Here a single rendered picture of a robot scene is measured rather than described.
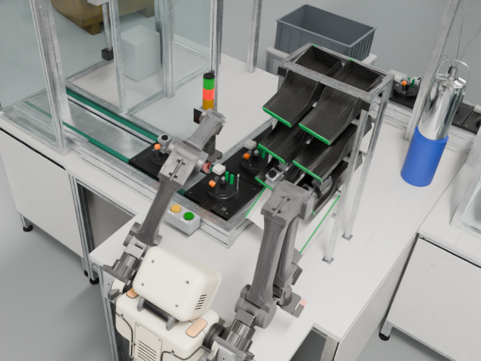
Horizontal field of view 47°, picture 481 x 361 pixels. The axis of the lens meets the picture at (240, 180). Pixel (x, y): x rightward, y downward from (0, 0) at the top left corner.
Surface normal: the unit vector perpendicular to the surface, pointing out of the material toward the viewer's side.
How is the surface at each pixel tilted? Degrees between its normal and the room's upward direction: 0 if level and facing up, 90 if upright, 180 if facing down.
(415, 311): 90
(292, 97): 25
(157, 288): 48
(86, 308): 0
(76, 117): 0
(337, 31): 90
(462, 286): 90
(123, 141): 0
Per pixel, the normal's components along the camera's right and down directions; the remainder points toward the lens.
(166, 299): -0.37, -0.13
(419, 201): 0.06, -0.75
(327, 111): -0.25, -0.51
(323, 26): -0.59, 0.50
